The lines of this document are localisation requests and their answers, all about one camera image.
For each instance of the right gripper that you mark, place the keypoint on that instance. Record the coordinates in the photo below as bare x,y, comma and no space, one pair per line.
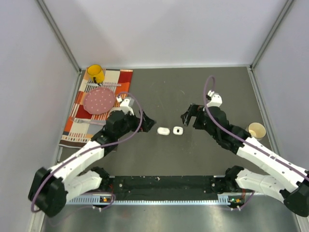
194,110

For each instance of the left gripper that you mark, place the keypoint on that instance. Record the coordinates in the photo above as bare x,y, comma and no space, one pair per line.
147,123

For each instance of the white charging case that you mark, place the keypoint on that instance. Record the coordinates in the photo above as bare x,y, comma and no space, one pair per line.
177,130
163,131

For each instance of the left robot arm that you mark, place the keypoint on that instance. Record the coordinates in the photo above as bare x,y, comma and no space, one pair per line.
52,188

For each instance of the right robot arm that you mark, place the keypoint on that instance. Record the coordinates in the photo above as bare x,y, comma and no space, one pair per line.
284,181

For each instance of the pink polka dot plate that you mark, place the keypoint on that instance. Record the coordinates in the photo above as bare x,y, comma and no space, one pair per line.
99,101

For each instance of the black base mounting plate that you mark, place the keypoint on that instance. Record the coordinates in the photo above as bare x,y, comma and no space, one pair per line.
167,188

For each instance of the cream dotted mug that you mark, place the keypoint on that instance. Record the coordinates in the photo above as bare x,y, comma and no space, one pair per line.
256,130

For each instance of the yellow mug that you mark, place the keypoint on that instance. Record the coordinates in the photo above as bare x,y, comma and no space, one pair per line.
96,73

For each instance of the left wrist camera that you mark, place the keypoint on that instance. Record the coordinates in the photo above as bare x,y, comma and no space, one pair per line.
126,105

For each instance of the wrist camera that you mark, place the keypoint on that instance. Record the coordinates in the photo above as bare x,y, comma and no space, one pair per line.
213,99
126,105

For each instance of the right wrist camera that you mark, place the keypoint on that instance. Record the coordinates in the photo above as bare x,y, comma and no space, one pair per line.
213,99

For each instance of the white cable duct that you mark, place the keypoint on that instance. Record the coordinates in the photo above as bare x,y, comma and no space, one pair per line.
103,201

